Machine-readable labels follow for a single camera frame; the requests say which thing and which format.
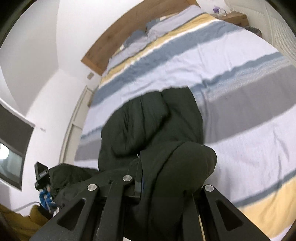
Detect dark green puffer jacket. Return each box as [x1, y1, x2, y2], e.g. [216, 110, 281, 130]
[50, 87, 217, 235]

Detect blue-gloved left hand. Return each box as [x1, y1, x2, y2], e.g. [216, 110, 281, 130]
[39, 185, 58, 214]

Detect window with grey blind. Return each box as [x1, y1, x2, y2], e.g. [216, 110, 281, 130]
[0, 100, 35, 190]

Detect mustard yellow trousers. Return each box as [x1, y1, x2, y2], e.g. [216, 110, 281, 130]
[1, 204, 49, 240]

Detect striped duvet cover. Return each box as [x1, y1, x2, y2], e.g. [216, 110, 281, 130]
[74, 13, 295, 240]

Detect left white-blue pillow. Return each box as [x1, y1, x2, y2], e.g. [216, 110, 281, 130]
[108, 30, 149, 65]

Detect white-blue pillow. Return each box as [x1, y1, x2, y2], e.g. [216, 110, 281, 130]
[108, 30, 149, 65]
[146, 5, 204, 42]

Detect right white-blue pillow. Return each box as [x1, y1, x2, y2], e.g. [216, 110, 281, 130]
[146, 5, 204, 42]

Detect wooden headboard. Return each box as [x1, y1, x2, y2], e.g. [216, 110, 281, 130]
[81, 0, 198, 75]

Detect wooden bedside table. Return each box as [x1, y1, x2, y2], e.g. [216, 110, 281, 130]
[217, 11, 249, 27]

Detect white radiator cover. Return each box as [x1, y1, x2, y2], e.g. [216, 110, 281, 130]
[231, 0, 296, 70]

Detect black cable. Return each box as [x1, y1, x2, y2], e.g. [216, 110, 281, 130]
[9, 200, 43, 212]

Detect left wall socket plate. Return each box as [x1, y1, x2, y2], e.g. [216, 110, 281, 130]
[87, 72, 94, 80]

